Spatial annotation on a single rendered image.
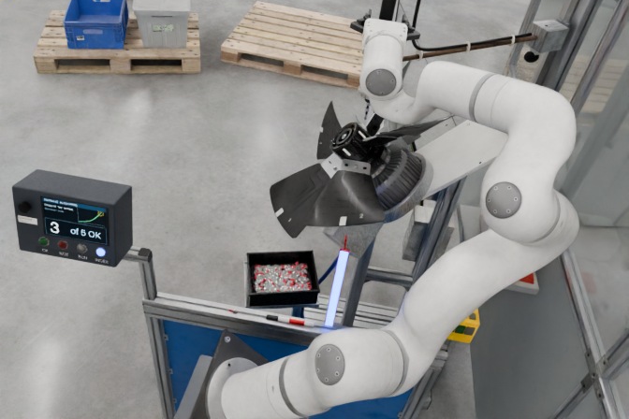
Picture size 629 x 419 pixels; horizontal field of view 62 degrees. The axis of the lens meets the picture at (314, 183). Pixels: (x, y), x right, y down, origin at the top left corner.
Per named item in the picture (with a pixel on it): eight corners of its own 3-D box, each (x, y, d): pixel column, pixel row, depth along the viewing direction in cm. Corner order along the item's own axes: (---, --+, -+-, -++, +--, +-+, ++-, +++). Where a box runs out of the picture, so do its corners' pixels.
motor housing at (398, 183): (374, 184, 190) (351, 161, 185) (427, 152, 178) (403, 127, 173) (371, 229, 173) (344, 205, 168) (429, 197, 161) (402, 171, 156)
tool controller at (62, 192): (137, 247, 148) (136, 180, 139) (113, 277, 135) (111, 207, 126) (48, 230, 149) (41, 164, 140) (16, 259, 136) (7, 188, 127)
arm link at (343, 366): (326, 414, 107) (424, 389, 94) (258, 423, 94) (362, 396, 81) (314, 353, 112) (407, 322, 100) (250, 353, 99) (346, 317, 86)
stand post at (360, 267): (345, 339, 250) (382, 200, 191) (343, 356, 243) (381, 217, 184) (336, 339, 250) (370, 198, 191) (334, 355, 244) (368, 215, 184)
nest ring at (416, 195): (371, 183, 193) (364, 177, 191) (432, 146, 179) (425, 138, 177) (366, 236, 172) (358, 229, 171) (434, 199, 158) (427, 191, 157)
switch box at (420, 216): (439, 266, 209) (454, 227, 194) (402, 259, 209) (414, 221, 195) (438, 249, 215) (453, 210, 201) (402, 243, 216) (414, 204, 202)
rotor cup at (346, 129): (347, 183, 171) (319, 158, 166) (360, 151, 179) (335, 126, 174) (379, 172, 160) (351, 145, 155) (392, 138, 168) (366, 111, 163)
